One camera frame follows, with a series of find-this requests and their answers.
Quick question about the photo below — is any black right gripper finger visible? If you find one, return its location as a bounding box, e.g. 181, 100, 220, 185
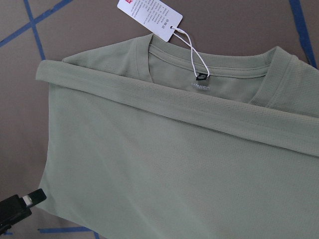
0, 189, 47, 235

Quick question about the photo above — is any olive green long-sleeve shirt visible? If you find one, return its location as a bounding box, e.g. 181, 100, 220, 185
36, 34, 319, 239

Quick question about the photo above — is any white shirt hang tag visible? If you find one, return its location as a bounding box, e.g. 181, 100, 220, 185
117, 0, 183, 42

